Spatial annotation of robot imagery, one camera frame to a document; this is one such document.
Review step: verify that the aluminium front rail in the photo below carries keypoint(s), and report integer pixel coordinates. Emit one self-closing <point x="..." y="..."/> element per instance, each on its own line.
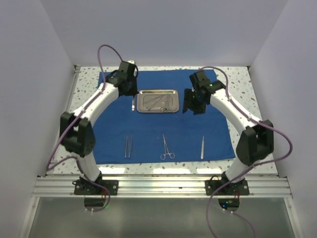
<point x="165" y="187"/>

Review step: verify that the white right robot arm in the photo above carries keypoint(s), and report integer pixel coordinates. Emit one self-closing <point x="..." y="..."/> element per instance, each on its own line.
<point x="256" y="140"/>

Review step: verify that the stainless steel instrument tray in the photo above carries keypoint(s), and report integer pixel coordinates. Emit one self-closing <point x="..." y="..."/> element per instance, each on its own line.
<point x="158" y="101"/>

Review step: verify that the steel tweezers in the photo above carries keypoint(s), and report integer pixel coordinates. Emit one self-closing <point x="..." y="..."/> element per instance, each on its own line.
<point x="126" y="145"/>
<point x="130" y="139"/>

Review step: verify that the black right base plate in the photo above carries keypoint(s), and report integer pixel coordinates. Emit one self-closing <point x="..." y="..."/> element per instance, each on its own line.
<point x="232" y="189"/>

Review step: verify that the aluminium rail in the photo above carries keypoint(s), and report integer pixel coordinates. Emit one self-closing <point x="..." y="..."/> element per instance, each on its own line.
<point x="66" y="120"/>
<point x="165" y="187"/>

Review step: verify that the steel scalpel handle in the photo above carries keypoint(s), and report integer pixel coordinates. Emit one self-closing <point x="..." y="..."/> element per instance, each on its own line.
<point x="202" y="148"/>

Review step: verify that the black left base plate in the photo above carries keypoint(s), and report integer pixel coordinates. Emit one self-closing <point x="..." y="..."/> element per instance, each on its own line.
<point x="83" y="187"/>

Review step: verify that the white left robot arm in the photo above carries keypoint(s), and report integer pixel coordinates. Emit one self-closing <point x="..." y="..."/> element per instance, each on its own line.
<point x="76" y="128"/>

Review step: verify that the aluminium left side rail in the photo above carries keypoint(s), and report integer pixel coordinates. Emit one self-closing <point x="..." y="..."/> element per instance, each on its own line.
<point x="66" y="120"/>

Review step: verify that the steel scalpel handle number four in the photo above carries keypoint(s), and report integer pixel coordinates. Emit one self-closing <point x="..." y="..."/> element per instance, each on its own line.
<point x="133" y="103"/>

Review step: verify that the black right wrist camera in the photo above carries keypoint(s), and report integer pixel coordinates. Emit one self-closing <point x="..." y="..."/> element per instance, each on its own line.
<point x="199" y="79"/>

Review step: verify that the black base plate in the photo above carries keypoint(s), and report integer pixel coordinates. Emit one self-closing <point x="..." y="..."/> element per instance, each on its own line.
<point x="232" y="189"/>
<point x="83" y="187"/>

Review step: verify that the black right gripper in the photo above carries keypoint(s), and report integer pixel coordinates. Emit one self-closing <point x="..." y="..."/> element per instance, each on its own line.
<point x="188" y="104"/>

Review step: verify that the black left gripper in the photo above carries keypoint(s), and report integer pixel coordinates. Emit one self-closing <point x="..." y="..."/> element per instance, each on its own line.
<point x="134" y="91"/>

